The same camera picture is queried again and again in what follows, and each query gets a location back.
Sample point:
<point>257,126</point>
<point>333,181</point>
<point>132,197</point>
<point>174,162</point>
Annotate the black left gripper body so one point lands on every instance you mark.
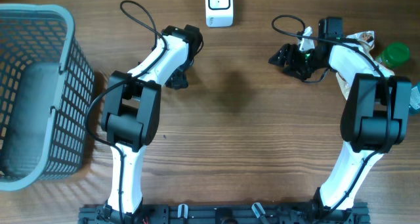
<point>179,81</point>

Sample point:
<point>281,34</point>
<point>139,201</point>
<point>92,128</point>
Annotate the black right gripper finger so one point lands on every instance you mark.
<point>283,56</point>
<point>302,75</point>

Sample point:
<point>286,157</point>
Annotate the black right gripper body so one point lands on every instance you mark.
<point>309,63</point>

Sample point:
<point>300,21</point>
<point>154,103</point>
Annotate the dried mushroom snack bag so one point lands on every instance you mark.
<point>348,63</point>

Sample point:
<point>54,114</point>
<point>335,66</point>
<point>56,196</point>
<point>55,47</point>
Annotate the green lid jar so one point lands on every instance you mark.
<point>395,55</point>

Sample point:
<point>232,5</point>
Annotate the blue mouthwash bottle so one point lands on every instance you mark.
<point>414,104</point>

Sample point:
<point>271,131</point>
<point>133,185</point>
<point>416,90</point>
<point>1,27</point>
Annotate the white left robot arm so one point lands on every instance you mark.
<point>130,116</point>

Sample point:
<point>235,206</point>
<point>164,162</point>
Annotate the white barcode scanner box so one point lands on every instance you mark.
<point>219,13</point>

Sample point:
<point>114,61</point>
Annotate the grey plastic basket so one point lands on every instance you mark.
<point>47,85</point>

